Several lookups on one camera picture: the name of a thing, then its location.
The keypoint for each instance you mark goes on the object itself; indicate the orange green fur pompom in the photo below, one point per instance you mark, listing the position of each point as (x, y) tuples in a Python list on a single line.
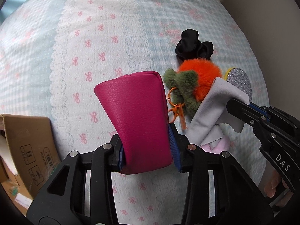
[(188, 86)]

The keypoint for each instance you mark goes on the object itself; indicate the silver glitter yellow sponge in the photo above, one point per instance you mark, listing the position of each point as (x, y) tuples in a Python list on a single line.
[(239, 79)]

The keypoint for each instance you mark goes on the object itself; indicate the grey microfibre cloth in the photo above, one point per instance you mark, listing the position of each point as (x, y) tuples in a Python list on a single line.
[(204, 127)]

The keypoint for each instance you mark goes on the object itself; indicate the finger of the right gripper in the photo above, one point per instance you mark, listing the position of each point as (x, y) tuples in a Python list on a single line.
[(245, 113), (261, 110)]

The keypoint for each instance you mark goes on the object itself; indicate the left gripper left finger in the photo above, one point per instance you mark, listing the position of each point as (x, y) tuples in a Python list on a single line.
[(117, 159)]

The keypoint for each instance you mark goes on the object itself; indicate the pink and blue bedspread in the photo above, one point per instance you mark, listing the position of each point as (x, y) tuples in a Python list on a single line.
[(54, 52)]

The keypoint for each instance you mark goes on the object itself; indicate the cardboard box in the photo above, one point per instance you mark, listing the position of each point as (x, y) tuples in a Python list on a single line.
[(28, 157)]

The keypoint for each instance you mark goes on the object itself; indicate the person's right hand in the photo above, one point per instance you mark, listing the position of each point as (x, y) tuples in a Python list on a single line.
[(270, 189)]

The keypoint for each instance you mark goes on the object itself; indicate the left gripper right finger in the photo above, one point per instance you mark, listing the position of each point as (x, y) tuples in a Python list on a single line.
[(178, 147)]

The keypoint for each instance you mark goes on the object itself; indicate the black scrunchie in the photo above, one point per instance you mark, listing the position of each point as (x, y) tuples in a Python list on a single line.
[(190, 47)]

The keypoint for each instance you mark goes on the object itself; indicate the magenta leather pouch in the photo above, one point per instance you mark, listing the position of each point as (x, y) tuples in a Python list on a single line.
[(136, 105)]

